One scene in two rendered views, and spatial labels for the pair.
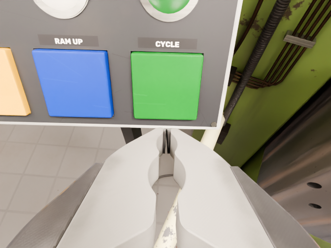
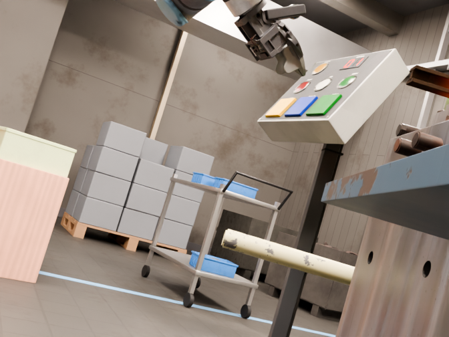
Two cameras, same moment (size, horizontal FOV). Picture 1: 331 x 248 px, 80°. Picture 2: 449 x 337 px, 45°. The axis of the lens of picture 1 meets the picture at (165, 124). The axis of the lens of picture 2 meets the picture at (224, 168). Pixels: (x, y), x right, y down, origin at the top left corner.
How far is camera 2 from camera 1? 1.38 m
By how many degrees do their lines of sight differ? 80
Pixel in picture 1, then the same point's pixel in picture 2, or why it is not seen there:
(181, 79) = (329, 100)
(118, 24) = (327, 91)
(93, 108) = (297, 110)
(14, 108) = (278, 112)
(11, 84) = (286, 105)
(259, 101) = not seen: hidden behind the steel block
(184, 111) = (321, 109)
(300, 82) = not seen: outside the picture
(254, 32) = not seen: hidden behind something
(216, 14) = (353, 85)
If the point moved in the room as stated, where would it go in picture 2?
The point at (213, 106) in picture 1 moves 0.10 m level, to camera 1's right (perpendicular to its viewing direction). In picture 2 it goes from (333, 110) to (360, 109)
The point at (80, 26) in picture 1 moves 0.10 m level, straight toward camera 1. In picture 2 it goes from (318, 92) to (301, 79)
